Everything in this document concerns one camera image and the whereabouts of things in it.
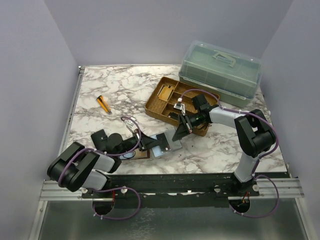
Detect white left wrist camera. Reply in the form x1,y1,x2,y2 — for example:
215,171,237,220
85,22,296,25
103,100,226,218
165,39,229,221
124,117,137,133

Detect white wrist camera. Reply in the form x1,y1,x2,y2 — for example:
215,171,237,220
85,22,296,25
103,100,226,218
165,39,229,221
124,117,137,133
173,97,186,115

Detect brown open card holder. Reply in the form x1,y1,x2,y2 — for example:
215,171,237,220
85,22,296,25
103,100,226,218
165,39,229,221
119,149,151,160

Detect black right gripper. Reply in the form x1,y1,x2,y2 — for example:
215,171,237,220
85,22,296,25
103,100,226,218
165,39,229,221
173,111,203,141

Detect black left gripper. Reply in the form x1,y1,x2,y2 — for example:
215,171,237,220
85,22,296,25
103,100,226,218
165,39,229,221
117,128,162,157

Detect orange utility knife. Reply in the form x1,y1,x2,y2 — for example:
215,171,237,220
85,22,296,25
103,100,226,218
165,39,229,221
96,95,112,115

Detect black card holder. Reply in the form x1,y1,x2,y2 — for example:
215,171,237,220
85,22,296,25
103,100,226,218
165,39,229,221
90,129,108,151

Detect woven wicker divided tray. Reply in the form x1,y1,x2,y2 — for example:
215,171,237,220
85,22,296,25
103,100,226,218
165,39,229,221
144,76,221,137

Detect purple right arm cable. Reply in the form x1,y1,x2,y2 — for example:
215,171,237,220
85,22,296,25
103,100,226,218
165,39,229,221
178,88,281,218

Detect clear green plastic toolbox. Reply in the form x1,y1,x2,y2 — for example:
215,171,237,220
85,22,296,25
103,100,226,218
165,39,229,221
178,40,262,108

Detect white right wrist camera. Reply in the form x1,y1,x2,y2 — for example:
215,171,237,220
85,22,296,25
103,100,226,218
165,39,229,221
173,97,186,115

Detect yellow cards in tray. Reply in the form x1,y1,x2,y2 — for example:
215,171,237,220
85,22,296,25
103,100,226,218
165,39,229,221
157,85,174,102

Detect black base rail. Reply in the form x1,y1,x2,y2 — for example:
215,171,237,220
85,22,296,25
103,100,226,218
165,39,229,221
49,171,266,210

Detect grey card holder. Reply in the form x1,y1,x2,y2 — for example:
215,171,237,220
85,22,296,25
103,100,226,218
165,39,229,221
151,128,182,159

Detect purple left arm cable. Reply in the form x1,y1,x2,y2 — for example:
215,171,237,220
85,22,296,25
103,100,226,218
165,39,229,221
57,116,142,221

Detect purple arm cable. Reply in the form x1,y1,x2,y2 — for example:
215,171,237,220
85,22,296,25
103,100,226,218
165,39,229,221
57,116,142,221
178,88,281,218

